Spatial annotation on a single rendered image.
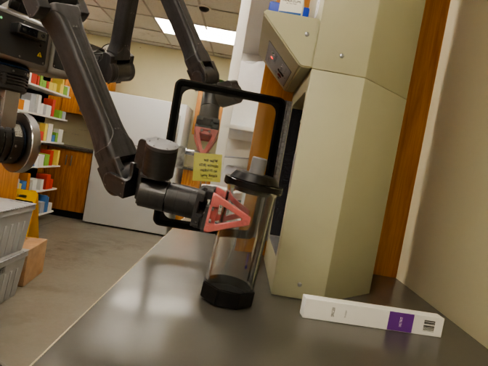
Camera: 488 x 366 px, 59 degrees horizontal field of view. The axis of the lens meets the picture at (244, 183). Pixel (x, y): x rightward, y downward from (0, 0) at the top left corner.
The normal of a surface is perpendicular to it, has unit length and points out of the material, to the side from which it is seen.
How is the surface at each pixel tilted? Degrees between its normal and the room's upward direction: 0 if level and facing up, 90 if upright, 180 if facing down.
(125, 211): 90
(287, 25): 90
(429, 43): 90
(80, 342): 0
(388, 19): 90
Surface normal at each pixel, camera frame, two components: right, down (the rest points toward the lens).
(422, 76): 0.00, 0.05
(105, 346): 0.18, -0.98
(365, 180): 0.69, 0.16
